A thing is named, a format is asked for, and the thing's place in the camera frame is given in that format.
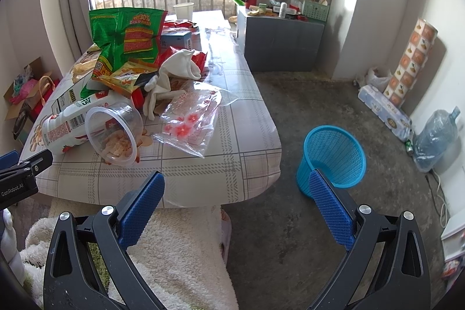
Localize patterned roll against wall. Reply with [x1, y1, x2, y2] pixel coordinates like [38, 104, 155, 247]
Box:
[383, 18, 438, 109]

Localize green plastic basket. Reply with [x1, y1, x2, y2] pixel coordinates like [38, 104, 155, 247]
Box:
[301, 0, 330, 23]

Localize cardboard box with bags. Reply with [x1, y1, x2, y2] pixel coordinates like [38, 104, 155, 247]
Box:
[3, 56, 61, 142]

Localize clear plastic cup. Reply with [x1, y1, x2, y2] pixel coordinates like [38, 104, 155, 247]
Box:
[84, 102, 143, 167]

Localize dark grey cabinet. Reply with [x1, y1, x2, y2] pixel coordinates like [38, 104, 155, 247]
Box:
[237, 6, 325, 72]

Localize white spray bottle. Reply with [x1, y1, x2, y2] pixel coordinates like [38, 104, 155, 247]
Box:
[278, 1, 287, 19]

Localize white paper cup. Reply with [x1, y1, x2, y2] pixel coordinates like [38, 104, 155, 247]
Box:
[174, 2, 195, 20]

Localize white cloth glove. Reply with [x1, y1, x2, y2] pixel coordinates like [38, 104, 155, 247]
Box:
[143, 49, 202, 120]

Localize green drink can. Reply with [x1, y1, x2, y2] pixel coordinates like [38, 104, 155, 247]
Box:
[404, 140, 414, 157]

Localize white fluffy blanket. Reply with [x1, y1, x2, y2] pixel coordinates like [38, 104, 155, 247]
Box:
[20, 200, 239, 309]

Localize floral tablecloth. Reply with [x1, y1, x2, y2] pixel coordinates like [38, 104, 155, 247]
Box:
[36, 10, 281, 208]

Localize toilet paper pack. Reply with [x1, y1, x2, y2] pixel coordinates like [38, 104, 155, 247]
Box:
[358, 84, 413, 142]

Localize green snack bag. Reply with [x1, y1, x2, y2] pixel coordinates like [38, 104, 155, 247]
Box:
[89, 7, 167, 83]

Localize clear zip bag red flowers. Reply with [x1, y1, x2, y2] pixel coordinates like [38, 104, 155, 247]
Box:
[153, 81, 238, 158]

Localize blue plastic waste basket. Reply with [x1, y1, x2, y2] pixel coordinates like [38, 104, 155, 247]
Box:
[296, 125, 366, 198]

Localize white milk bottle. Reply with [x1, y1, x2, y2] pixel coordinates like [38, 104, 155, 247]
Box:
[42, 90, 132, 155]

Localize white plastic bag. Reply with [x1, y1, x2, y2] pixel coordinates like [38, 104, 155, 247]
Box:
[354, 66, 393, 92]

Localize yellow snack bag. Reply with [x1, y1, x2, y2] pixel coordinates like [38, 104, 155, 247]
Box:
[96, 61, 158, 98]

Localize blue medicine box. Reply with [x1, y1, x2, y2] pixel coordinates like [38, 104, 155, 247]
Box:
[160, 30, 192, 50]

